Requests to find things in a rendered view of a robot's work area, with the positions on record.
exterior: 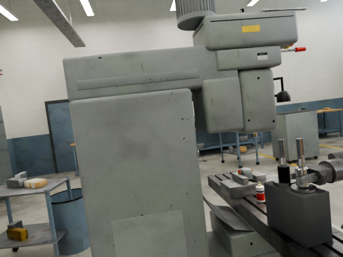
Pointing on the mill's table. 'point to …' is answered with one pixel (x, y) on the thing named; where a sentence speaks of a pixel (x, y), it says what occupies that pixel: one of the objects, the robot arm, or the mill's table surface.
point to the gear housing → (248, 58)
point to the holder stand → (299, 211)
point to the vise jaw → (257, 176)
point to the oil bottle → (260, 193)
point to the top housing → (247, 30)
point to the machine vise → (242, 185)
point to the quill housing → (257, 100)
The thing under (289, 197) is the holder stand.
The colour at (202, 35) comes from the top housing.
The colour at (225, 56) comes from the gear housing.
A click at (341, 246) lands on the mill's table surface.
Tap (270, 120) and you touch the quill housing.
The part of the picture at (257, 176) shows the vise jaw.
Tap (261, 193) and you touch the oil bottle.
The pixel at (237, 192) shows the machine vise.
